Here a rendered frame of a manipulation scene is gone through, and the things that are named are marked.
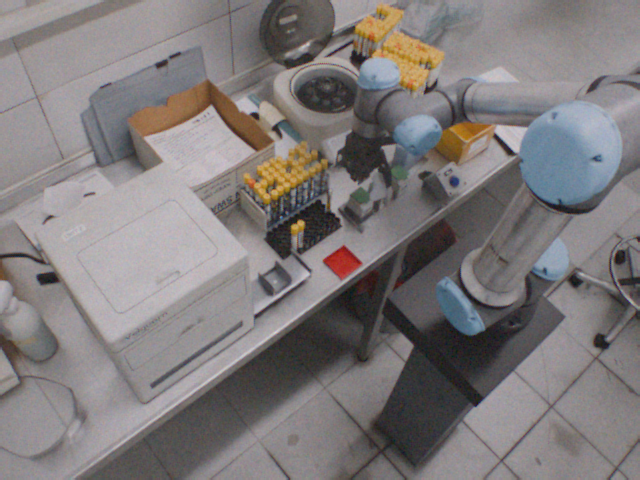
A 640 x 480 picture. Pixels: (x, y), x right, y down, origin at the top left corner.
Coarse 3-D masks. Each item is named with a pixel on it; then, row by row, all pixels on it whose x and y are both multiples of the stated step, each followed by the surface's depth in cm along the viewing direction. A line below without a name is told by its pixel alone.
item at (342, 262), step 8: (344, 248) 138; (328, 256) 136; (336, 256) 137; (344, 256) 137; (352, 256) 137; (328, 264) 135; (336, 264) 136; (344, 264) 136; (352, 264) 136; (360, 264) 136; (336, 272) 134; (344, 272) 135; (352, 272) 135
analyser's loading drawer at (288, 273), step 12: (276, 264) 127; (288, 264) 130; (300, 264) 131; (264, 276) 128; (276, 276) 128; (288, 276) 125; (300, 276) 129; (252, 288) 126; (264, 288) 127; (276, 288) 127; (288, 288) 127; (264, 300) 125
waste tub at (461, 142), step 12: (444, 132) 153; (456, 132) 163; (468, 132) 163; (480, 132) 150; (492, 132) 155; (444, 144) 155; (456, 144) 151; (468, 144) 150; (480, 144) 155; (444, 156) 158; (456, 156) 154; (468, 156) 156
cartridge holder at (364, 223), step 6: (342, 204) 144; (342, 210) 143; (348, 210) 142; (372, 210) 141; (348, 216) 143; (354, 216) 141; (366, 216) 141; (372, 216) 143; (354, 222) 142; (360, 222) 141; (366, 222) 142; (372, 222) 142; (360, 228) 141; (366, 228) 141
